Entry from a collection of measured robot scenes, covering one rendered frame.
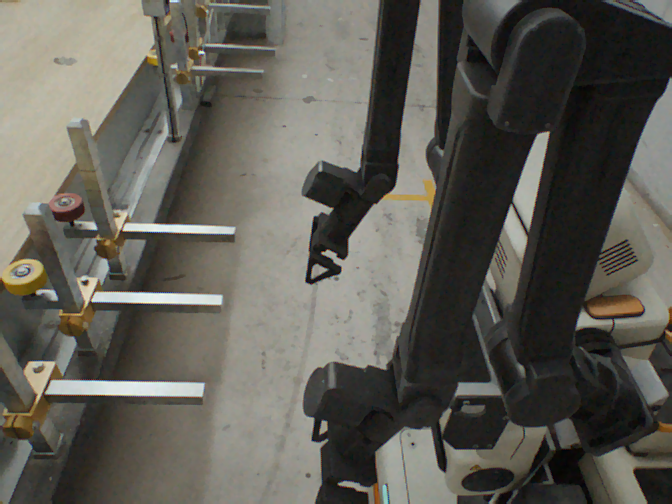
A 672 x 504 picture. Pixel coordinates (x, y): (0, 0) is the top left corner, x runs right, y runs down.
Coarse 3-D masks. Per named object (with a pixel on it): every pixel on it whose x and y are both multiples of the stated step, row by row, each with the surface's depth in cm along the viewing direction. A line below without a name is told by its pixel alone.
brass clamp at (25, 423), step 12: (24, 372) 94; (36, 372) 94; (48, 372) 94; (60, 372) 98; (36, 384) 92; (48, 384) 93; (36, 396) 90; (36, 408) 89; (48, 408) 94; (12, 420) 87; (24, 420) 87; (36, 420) 89; (12, 432) 87; (24, 432) 87
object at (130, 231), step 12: (72, 228) 130; (84, 228) 130; (96, 228) 131; (132, 228) 132; (144, 228) 132; (156, 228) 132; (168, 228) 133; (180, 228) 133; (192, 228) 133; (204, 228) 134; (216, 228) 134; (228, 228) 134; (180, 240) 134; (192, 240) 134; (204, 240) 134; (216, 240) 134; (228, 240) 134
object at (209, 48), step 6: (204, 48) 223; (210, 48) 223; (216, 48) 223; (222, 48) 223; (228, 48) 224; (234, 48) 224; (240, 48) 224; (246, 48) 224; (252, 48) 224; (258, 48) 225; (264, 48) 225; (270, 48) 226; (240, 54) 226; (246, 54) 226; (252, 54) 226; (258, 54) 226; (264, 54) 226; (270, 54) 226
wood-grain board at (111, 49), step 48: (48, 0) 241; (96, 0) 246; (0, 48) 195; (48, 48) 198; (96, 48) 202; (144, 48) 205; (0, 96) 166; (48, 96) 168; (96, 96) 171; (0, 144) 144; (48, 144) 146; (0, 192) 128; (48, 192) 129; (0, 240) 115; (0, 288) 106
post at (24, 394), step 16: (0, 336) 79; (0, 352) 79; (0, 368) 80; (16, 368) 84; (0, 384) 82; (16, 384) 84; (16, 400) 86; (32, 400) 89; (48, 416) 95; (48, 432) 95; (48, 448) 97
